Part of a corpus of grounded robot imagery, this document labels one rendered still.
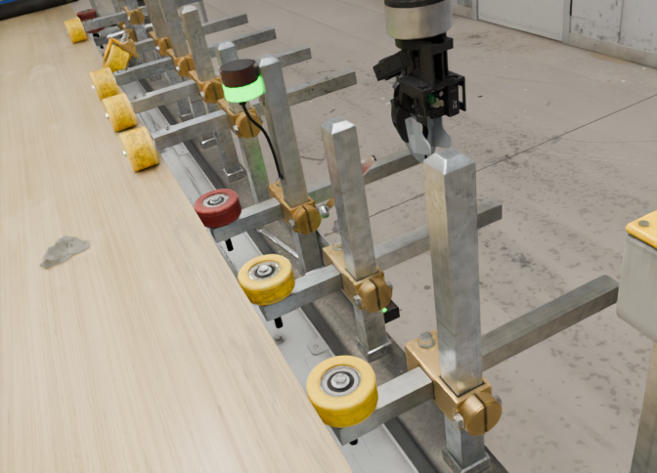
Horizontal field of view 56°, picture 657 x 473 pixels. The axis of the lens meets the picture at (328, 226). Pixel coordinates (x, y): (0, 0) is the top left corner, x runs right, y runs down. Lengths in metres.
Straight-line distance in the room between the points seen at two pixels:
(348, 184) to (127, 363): 0.37
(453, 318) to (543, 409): 1.21
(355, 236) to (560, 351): 1.24
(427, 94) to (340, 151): 0.17
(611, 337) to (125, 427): 1.60
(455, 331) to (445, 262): 0.09
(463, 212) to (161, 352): 0.44
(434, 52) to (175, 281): 0.49
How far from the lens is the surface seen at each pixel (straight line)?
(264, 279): 0.89
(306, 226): 1.10
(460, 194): 0.58
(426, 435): 0.92
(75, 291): 1.02
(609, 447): 1.81
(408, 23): 0.85
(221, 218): 1.08
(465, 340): 0.70
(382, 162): 1.21
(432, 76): 0.87
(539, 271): 2.30
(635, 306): 0.41
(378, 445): 1.02
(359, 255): 0.89
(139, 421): 0.77
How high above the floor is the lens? 1.43
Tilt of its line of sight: 33 degrees down
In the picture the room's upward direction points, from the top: 11 degrees counter-clockwise
